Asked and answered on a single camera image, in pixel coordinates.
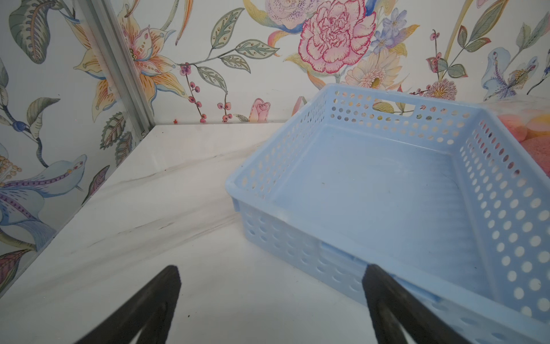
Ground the blue perforated plastic basket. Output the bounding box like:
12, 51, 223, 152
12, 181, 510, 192
226, 84, 549, 343

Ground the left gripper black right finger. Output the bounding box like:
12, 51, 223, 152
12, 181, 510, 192
362, 265, 468, 343

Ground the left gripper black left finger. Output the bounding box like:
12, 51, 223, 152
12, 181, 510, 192
77, 265, 181, 343

